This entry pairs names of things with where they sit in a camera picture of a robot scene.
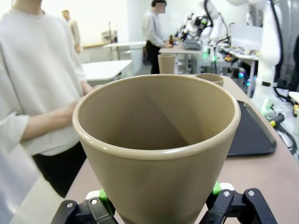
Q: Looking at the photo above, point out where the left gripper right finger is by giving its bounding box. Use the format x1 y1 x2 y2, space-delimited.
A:
200 181 279 224

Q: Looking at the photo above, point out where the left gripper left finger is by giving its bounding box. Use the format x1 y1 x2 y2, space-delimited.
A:
50 189 117 224

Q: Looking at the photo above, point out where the tan plastic cup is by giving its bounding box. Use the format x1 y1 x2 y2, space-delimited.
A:
71 74 241 224
195 73 225 88
157 53 176 75

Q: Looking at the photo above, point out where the person's right forearm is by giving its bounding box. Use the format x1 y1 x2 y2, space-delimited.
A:
20 100 79 141

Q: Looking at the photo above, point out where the person's left forearm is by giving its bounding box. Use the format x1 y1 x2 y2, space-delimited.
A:
80 80 102 96

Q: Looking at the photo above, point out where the black plastic tray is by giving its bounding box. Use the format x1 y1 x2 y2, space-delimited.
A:
227 99 278 157

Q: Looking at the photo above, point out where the large white table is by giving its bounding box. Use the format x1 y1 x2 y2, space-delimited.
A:
81 60 133 87

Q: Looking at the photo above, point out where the grey background table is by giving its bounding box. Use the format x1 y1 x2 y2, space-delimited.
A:
158 43 204 75

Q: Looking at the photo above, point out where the person in cream sweatshirt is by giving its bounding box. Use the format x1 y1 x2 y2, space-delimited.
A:
0 0 87 199

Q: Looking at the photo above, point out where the white background table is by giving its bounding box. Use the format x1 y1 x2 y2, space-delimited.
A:
102 41 147 62

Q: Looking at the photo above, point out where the person in beige jacket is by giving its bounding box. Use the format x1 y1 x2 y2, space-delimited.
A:
62 10 82 55

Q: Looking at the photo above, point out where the man in grey shirt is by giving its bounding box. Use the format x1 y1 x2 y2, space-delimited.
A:
142 0 174 75

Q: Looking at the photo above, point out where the black cable bundle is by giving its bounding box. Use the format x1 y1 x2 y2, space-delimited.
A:
273 126 299 161

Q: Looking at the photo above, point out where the yellow handled tool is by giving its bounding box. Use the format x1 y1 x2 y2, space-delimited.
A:
270 113 285 128

